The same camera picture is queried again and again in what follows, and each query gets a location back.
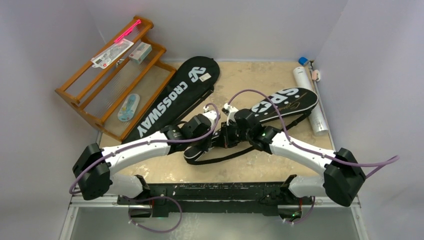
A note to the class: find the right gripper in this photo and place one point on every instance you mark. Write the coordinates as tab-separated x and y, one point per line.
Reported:
232	136

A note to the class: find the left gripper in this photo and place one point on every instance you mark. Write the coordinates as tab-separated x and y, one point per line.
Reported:
204	146

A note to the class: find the black racket bag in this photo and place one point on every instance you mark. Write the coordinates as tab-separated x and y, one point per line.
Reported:
191	84
289	101

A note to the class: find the white shuttlecock tube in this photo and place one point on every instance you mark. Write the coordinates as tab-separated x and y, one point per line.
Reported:
316	118

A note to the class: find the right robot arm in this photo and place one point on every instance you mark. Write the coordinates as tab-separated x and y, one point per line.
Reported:
339	176

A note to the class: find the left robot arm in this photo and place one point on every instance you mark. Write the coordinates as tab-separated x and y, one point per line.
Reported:
97	169

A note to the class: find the blue toothbrush blister pack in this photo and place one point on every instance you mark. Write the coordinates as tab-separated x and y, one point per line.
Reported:
128	108

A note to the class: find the blue small object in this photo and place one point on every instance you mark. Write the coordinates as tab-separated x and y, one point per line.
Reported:
303	61

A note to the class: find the pink white small object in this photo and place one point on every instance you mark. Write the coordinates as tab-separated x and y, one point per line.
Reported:
315	75

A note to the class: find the wooden tiered shelf rack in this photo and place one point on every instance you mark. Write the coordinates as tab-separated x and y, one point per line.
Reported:
97	94

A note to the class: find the small teal white box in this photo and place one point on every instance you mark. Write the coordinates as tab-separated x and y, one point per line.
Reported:
140	52

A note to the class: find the white packaged card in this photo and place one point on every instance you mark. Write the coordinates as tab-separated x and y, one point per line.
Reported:
109	55

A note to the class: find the pink pen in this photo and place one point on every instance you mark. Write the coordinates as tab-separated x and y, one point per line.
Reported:
127	31

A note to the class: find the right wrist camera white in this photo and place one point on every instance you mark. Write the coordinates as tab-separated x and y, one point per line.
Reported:
230	112

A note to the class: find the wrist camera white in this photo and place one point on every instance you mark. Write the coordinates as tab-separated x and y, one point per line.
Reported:
211	114
230	112

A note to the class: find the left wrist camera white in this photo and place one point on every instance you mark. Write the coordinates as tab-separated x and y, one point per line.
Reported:
211	114

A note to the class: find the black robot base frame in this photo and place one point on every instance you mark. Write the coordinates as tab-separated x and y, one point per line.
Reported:
161	199

